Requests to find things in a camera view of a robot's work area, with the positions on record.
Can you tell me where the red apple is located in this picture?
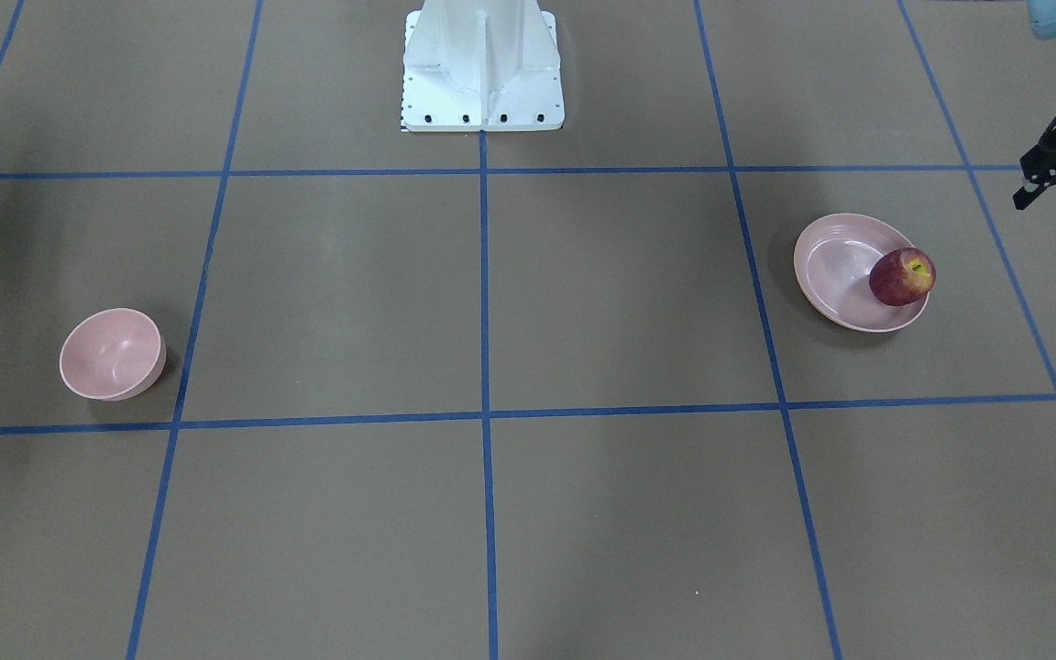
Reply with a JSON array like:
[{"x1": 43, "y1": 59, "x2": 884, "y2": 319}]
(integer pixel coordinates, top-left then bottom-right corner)
[{"x1": 868, "y1": 247, "x2": 936, "y2": 306}]

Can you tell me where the pink bowl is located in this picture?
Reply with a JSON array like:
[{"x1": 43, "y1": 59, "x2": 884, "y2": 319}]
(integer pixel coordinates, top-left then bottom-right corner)
[{"x1": 58, "y1": 308, "x2": 168, "y2": 402}]

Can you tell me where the pink plate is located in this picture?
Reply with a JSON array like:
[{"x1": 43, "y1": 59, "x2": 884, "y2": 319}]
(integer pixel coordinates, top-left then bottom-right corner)
[{"x1": 793, "y1": 213, "x2": 930, "y2": 334}]

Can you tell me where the white camera stand pillar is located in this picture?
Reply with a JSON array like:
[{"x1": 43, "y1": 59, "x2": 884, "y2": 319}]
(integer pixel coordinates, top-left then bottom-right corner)
[{"x1": 400, "y1": 1, "x2": 566, "y2": 133}]

